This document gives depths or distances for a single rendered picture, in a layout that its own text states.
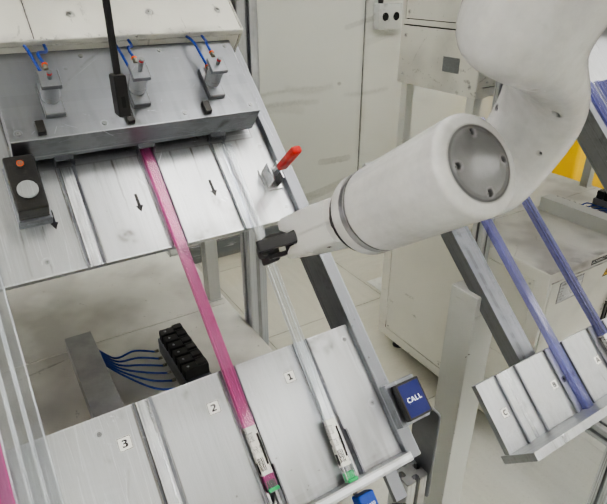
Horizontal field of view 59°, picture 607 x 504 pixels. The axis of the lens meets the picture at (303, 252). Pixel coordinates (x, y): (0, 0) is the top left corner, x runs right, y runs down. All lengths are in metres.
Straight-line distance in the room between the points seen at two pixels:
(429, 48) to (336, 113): 1.31
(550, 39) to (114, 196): 0.58
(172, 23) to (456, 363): 0.75
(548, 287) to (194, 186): 1.01
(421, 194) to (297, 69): 2.36
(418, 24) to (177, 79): 1.02
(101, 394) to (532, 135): 0.79
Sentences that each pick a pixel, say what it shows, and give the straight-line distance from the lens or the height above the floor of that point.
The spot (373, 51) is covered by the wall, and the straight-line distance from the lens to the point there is 3.01.
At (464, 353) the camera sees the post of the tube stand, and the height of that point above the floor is 0.70.
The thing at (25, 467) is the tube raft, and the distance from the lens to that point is 0.68.
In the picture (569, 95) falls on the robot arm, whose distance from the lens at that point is 0.42.
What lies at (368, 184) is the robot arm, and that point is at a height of 1.14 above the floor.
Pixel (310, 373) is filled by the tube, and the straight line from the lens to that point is 0.73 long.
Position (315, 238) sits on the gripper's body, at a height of 1.06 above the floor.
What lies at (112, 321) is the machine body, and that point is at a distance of 1.27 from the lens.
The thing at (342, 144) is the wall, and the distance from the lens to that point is 2.99.
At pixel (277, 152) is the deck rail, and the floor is 1.05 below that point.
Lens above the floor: 1.30
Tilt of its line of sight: 27 degrees down
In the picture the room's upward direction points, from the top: straight up
